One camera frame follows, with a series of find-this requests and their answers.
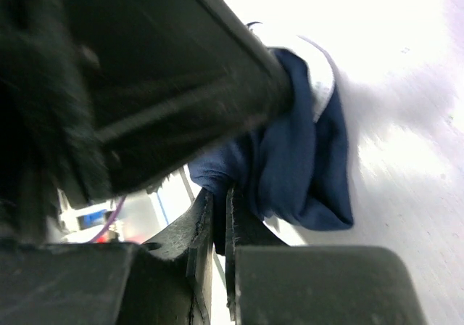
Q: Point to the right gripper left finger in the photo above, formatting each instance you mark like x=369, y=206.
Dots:
x=177, y=273

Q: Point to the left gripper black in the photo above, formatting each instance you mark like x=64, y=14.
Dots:
x=48, y=141

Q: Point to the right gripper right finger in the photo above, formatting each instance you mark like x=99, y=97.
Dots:
x=242, y=228

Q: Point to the navy blue underwear white trim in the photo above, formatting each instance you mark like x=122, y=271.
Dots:
x=294, y=168

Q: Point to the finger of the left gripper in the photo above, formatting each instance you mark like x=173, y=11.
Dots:
x=175, y=78

